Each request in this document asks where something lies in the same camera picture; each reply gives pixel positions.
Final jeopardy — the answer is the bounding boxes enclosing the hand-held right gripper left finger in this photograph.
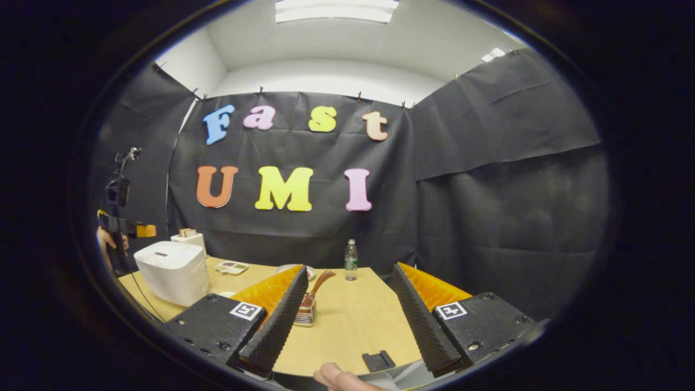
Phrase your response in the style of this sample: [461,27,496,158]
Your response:
[163,264,309,379]

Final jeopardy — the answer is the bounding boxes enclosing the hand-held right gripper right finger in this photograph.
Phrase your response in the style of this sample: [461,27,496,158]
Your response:
[388,263,538,378]

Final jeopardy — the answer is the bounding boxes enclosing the metal wire chopstick holder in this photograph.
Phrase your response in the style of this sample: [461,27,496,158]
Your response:
[294,298,317,327]

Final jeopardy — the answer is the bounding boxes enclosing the white rice cooker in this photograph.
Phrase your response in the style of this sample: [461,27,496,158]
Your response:
[134,241,210,308]

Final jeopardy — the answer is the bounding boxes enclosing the brown wooden spoon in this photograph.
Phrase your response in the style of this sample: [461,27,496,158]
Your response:
[300,270,336,310]

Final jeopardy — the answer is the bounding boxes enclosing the white toaster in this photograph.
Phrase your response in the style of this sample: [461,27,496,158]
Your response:
[170,228,208,256]

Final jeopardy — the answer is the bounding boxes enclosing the person's grey trousers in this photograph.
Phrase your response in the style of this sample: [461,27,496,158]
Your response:
[380,358,435,391]

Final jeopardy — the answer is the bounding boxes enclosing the white plate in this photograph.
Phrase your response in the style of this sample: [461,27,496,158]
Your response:
[275,264,317,281]

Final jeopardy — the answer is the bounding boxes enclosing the clear plastic bottle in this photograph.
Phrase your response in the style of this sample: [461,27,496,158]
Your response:
[344,239,359,281]

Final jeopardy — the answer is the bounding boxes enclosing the black backdrop cloth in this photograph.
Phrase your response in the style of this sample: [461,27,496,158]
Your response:
[90,49,611,321]

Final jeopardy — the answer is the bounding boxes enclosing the large ceiling light panel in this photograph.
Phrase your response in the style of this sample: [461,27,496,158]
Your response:
[275,0,400,24]

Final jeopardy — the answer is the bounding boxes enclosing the black plastic bracket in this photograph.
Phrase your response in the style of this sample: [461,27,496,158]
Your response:
[362,350,396,373]

